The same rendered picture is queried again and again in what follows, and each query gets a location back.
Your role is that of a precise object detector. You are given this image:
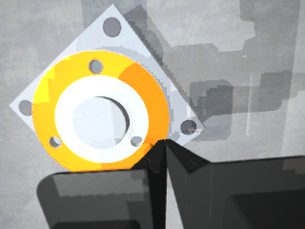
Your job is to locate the yellow and orange round plate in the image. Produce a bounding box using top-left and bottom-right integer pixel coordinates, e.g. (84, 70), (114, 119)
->
(32, 51), (170, 171)

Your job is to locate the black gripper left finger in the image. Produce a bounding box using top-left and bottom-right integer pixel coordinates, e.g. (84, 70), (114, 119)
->
(36, 139), (168, 229)

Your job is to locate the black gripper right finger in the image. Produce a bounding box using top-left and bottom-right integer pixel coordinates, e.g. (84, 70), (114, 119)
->
(165, 139), (305, 229)

